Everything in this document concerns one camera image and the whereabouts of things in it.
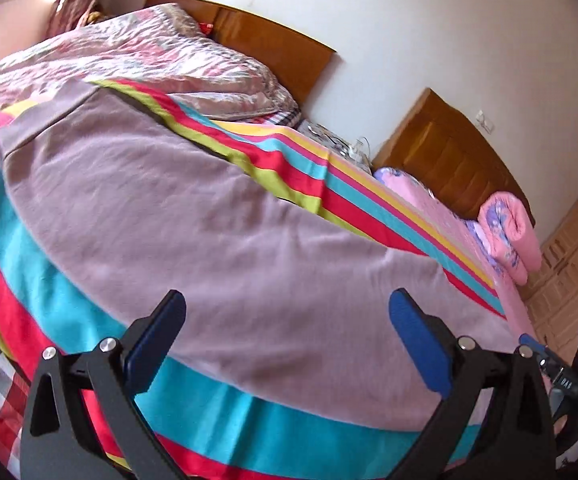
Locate lilac pants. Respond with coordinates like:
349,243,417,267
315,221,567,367
0,80,525,431

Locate light wooden wardrobe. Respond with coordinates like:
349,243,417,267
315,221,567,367
524,182,578,362

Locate padded wooden headboard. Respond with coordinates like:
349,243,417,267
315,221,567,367
371,87,538,229

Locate striped colourful towel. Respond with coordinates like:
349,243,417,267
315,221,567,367
0,77,511,480

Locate nightstand with patterned cloth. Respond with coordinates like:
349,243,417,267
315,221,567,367
299,120,375,171

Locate pink grey floral quilt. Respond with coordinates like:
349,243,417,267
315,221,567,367
0,2,301,127

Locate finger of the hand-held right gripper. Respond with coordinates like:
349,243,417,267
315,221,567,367
518,333,577,386

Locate pink bed sheet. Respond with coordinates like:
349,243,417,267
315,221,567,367
373,166,526,322

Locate plain wooden headboard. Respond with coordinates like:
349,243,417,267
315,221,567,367
145,0,338,106

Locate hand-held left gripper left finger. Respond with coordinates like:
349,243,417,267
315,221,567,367
20,289,187,480

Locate purple floral pillow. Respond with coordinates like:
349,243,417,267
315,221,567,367
462,219,501,267

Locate rolled pink floral quilt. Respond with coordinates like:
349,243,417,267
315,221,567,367
476,192,543,286

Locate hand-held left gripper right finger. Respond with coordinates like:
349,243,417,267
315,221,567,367
388,287,557,480

